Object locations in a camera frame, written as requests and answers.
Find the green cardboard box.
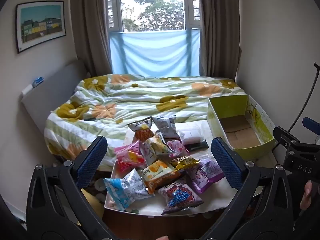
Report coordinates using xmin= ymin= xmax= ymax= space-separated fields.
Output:
xmin=207 ymin=94 xmax=277 ymax=159

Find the blue white small device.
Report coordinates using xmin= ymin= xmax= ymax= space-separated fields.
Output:
xmin=22 ymin=77 xmax=44 ymax=95

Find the grey bed headboard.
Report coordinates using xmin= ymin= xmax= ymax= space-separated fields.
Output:
xmin=21 ymin=59 xmax=88 ymax=161

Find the pink snack packet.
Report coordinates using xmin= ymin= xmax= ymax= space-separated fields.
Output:
xmin=114 ymin=141 xmax=146 ymax=173

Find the purple snack packet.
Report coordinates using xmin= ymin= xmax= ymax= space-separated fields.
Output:
xmin=186 ymin=158 xmax=225 ymax=194

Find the person's right hand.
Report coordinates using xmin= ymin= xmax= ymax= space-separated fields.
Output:
xmin=299 ymin=180 xmax=313 ymax=211

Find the light blue window cloth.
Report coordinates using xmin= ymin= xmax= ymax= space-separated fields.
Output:
xmin=109 ymin=29 xmax=201 ymax=78

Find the framed wall picture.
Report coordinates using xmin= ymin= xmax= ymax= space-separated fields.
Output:
xmin=15 ymin=1 xmax=66 ymax=54

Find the white plain packet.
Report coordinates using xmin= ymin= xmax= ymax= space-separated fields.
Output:
xmin=181 ymin=129 xmax=202 ymax=145

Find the window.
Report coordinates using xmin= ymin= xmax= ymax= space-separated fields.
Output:
xmin=106 ymin=0 xmax=201 ymax=34

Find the purple red blue packet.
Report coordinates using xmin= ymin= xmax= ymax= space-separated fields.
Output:
xmin=157 ymin=179 xmax=205 ymax=215

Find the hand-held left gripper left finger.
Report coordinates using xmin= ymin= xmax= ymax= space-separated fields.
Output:
xmin=26 ymin=136 xmax=118 ymax=240

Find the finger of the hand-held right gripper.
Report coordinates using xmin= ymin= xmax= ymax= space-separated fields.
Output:
xmin=302 ymin=117 xmax=320 ymax=136
xmin=273 ymin=126 xmax=302 ymax=148

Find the white yellow snack packet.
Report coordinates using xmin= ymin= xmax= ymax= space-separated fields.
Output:
xmin=139 ymin=134 xmax=173 ymax=166

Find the dark packet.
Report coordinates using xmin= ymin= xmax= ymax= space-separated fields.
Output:
xmin=186 ymin=140 xmax=209 ymax=152

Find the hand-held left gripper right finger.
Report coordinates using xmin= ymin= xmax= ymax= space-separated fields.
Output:
xmin=200 ymin=137 xmax=294 ymax=240

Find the white tray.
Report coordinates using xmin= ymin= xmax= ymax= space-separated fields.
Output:
xmin=104 ymin=121 xmax=241 ymax=217

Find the blue white snack packet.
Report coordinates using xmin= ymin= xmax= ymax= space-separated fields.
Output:
xmin=103 ymin=169 xmax=148 ymax=211

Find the black cable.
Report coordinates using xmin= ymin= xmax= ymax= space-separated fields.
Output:
xmin=287 ymin=64 xmax=320 ymax=133

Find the gold snack packet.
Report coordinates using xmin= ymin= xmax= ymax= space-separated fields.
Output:
xmin=172 ymin=155 xmax=201 ymax=173

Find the brown curtain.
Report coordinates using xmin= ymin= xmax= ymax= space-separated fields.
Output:
xmin=70 ymin=0 xmax=113 ymax=77
xmin=198 ymin=0 xmax=242 ymax=80

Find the floral striped blanket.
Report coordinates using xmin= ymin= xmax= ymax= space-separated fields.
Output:
xmin=44 ymin=74 xmax=248 ymax=172

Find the orange white snack packet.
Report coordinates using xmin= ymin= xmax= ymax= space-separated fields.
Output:
xmin=141 ymin=160 xmax=176 ymax=194

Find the brown floral cloth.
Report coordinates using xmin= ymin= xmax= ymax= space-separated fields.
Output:
xmin=85 ymin=172 xmax=108 ymax=206

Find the pink white small packet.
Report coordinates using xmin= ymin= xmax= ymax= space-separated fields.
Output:
xmin=167 ymin=140 xmax=186 ymax=158

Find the grey black snack packet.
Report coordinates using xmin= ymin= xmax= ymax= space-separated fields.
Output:
xmin=152 ymin=115 xmax=181 ymax=141

